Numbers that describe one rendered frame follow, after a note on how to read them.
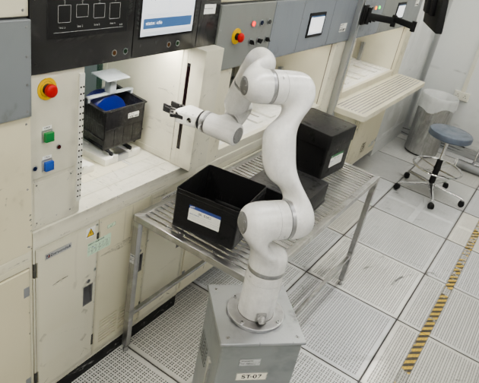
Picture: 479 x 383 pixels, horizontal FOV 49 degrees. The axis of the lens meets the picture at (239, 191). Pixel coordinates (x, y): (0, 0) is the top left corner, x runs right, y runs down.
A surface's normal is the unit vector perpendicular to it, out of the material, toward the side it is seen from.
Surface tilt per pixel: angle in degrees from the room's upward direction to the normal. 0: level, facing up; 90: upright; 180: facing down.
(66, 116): 90
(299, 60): 90
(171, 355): 0
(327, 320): 0
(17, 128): 90
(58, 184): 90
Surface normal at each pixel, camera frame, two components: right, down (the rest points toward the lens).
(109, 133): 0.77, 0.47
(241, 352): 0.19, 0.50
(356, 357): 0.18, -0.86
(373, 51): -0.55, 0.32
